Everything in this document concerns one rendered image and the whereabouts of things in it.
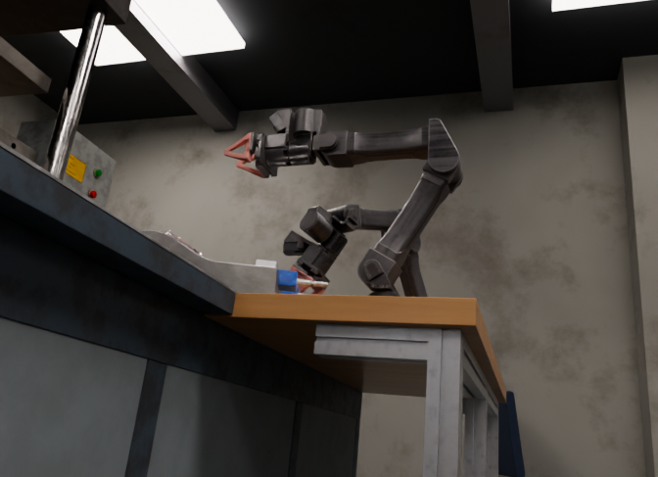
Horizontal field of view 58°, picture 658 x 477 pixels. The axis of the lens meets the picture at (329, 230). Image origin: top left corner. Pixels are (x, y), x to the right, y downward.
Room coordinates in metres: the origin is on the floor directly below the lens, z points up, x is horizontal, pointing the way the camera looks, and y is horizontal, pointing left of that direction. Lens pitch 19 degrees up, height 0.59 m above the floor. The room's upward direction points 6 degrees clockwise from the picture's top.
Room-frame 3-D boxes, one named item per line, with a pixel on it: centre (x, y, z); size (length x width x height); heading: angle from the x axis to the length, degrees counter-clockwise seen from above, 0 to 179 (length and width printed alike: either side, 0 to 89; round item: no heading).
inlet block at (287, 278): (1.04, 0.06, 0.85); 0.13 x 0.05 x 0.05; 90
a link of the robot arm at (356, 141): (1.15, -0.11, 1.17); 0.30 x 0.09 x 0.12; 71
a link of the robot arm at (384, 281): (1.15, -0.11, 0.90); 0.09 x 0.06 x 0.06; 161
